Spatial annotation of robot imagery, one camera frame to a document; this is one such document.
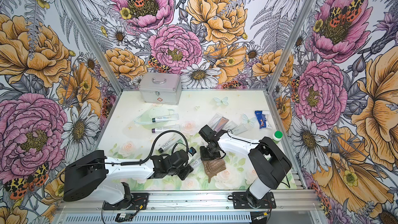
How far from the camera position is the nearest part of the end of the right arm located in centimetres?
66

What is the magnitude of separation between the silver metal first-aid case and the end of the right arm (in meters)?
0.42

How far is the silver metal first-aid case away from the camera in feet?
3.51

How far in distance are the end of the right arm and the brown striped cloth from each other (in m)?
0.07

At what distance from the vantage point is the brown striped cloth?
828mm
